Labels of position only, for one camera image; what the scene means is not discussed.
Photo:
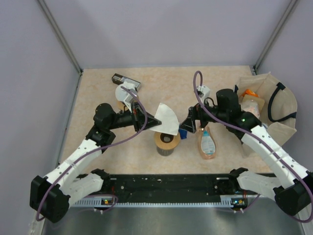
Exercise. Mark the beige tote bag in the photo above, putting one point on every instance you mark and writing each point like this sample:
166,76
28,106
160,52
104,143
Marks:
280,107

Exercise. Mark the black rectangular box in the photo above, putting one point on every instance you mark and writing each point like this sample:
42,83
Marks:
120,79

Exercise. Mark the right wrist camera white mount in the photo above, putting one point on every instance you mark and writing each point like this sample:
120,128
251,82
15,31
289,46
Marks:
203,92

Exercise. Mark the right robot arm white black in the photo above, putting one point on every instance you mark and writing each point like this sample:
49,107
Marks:
292,186

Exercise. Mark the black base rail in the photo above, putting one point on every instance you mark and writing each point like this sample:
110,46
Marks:
168,187

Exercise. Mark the right aluminium frame post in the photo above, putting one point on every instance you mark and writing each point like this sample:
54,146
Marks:
292,5

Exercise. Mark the orange capped bottle in bag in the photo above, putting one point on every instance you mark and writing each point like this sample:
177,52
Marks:
249,92

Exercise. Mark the blue cone dripper lower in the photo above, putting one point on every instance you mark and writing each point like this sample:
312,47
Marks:
183,134

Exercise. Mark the aluminium frame post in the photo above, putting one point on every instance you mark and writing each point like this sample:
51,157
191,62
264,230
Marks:
292,5
59,35

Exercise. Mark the orange soap bottle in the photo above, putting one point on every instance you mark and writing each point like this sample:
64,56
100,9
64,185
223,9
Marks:
206,144

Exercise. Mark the left aluminium frame post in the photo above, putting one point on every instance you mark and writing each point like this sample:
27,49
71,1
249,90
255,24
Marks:
59,35

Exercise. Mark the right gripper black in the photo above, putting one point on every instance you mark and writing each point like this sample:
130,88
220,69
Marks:
189,124

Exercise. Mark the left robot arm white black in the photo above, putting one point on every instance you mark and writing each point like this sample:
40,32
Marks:
52,195

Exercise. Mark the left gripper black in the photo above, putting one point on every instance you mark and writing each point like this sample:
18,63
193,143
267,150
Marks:
138,116

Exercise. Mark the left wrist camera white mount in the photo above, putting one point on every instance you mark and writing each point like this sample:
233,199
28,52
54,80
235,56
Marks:
130,96

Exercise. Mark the wooden ring dripper holder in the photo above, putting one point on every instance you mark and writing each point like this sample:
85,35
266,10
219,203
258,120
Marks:
121,106

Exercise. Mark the glass flask carafe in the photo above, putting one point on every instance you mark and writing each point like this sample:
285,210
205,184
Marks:
164,152

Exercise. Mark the white paper coffee filter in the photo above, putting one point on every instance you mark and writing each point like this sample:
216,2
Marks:
119,93

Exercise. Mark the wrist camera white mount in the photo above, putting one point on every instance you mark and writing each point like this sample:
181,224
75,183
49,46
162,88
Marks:
203,92
130,96

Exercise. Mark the grey cable duct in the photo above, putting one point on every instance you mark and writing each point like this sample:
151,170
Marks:
105,203

